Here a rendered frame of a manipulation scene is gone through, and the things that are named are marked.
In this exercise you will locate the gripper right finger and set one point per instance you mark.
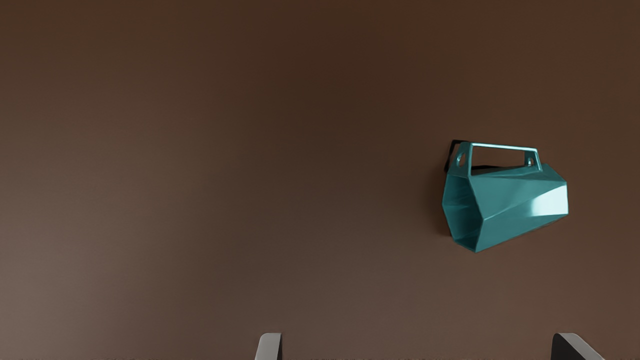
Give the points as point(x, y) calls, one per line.
point(570, 350)

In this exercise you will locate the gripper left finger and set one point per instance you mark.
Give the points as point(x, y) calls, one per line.
point(269, 348)

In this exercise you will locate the teal faceted mug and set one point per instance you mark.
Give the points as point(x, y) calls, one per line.
point(505, 200)

